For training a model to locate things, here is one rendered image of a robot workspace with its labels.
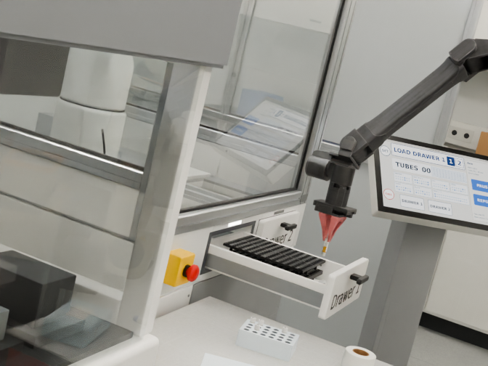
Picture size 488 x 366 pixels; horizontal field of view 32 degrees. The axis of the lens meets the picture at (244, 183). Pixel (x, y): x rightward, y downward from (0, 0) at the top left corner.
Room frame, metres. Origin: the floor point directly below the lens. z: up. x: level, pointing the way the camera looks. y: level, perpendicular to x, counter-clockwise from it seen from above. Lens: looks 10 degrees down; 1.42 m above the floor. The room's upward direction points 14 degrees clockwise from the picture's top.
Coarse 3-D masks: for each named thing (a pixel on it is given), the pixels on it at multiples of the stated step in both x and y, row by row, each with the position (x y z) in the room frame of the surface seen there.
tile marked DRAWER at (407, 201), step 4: (400, 196) 2.84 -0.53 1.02; (404, 196) 2.85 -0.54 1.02; (408, 196) 2.86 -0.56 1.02; (412, 196) 2.87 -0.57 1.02; (400, 200) 2.83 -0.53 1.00; (404, 200) 2.84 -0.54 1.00; (408, 200) 2.85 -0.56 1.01; (412, 200) 2.85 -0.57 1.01; (416, 200) 2.86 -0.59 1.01; (420, 200) 2.87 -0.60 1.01; (400, 204) 2.83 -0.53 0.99; (404, 204) 2.83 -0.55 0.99; (408, 204) 2.84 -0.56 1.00; (412, 204) 2.85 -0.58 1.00; (416, 204) 2.85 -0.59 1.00; (420, 204) 2.86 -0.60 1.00; (416, 208) 2.84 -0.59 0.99; (420, 208) 2.85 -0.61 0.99; (424, 208) 2.85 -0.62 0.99
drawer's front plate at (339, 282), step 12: (360, 264) 2.11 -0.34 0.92; (336, 276) 1.92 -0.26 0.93; (348, 276) 2.02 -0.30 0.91; (336, 288) 1.95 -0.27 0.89; (348, 288) 2.05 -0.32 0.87; (360, 288) 2.17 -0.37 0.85; (324, 300) 1.92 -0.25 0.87; (336, 300) 1.97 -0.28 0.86; (348, 300) 2.08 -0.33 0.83; (324, 312) 1.92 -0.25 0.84
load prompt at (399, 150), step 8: (392, 144) 2.97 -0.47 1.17; (392, 152) 2.94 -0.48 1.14; (400, 152) 2.96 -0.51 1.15; (408, 152) 2.97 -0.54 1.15; (416, 152) 2.99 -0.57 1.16; (424, 152) 3.00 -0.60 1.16; (432, 152) 3.01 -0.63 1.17; (424, 160) 2.98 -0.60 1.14; (432, 160) 2.99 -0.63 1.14; (440, 160) 3.01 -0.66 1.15; (448, 160) 3.02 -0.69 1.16; (456, 160) 3.04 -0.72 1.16; (464, 168) 3.03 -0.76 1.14
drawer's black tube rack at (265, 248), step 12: (240, 240) 2.16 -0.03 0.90; (252, 240) 2.19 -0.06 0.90; (264, 240) 2.22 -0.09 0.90; (240, 252) 2.15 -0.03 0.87; (252, 252) 2.07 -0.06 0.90; (264, 252) 2.10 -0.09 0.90; (276, 252) 2.12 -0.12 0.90; (288, 252) 2.16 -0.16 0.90; (300, 252) 2.19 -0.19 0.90; (276, 264) 2.12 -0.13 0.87; (288, 264) 2.03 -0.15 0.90; (300, 264) 2.07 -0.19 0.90; (312, 276) 2.09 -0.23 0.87
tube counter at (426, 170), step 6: (426, 168) 2.96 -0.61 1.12; (432, 168) 2.97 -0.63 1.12; (438, 168) 2.98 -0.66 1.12; (444, 168) 2.99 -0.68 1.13; (426, 174) 2.95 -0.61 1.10; (432, 174) 2.96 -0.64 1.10; (438, 174) 2.97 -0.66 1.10; (444, 174) 2.98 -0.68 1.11; (450, 174) 2.99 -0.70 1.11; (456, 174) 3.00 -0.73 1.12; (462, 174) 3.01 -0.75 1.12; (456, 180) 2.98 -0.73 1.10; (462, 180) 2.99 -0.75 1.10
